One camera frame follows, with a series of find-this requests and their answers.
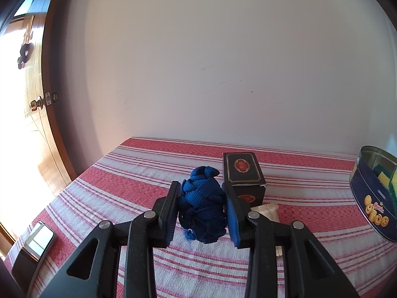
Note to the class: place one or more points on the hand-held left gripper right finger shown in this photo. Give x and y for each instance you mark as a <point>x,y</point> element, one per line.
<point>233,223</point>

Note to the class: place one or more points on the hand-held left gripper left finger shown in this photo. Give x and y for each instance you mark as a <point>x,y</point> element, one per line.
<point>170,220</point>

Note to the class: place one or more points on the round blue cookie tin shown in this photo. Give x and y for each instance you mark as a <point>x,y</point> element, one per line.
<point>369,198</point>

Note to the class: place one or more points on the desktop with red striped cloth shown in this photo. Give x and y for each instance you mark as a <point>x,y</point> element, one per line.
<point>139,167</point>

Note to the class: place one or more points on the white green snack packet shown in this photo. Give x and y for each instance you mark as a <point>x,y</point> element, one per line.
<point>268,212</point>

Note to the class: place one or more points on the black gift box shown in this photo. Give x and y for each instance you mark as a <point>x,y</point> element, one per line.
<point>243,173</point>

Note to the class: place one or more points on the smartphone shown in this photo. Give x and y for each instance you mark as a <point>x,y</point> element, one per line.
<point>38,240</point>

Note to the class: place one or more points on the dark flat object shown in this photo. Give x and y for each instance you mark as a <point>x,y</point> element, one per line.
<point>24,265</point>

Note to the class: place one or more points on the wooden door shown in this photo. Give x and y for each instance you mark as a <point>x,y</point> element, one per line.
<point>28,149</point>

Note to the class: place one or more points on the door latch plate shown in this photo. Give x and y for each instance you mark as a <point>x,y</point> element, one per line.
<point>52,97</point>

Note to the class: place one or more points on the brass door knob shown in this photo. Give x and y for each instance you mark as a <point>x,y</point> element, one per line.
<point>36,104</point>

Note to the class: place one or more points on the dark door ornament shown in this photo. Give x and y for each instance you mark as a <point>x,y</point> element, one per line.
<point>25,51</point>

